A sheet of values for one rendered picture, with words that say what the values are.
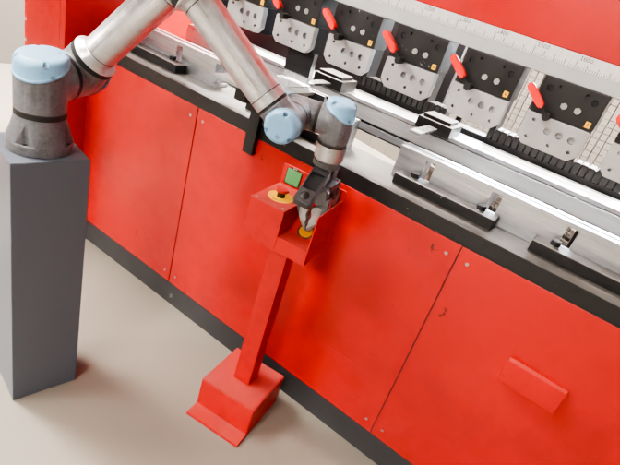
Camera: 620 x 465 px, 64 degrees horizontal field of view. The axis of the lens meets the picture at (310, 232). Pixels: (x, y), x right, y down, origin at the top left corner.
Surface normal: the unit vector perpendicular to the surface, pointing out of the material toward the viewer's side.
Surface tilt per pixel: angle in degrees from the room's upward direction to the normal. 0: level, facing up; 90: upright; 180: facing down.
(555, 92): 90
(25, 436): 0
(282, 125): 90
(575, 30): 90
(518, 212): 90
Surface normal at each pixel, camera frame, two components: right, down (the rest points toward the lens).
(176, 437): 0.27, -0.85
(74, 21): 0.79, 0.47
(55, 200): 0.65, 0.51
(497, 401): -0.55, 0.25
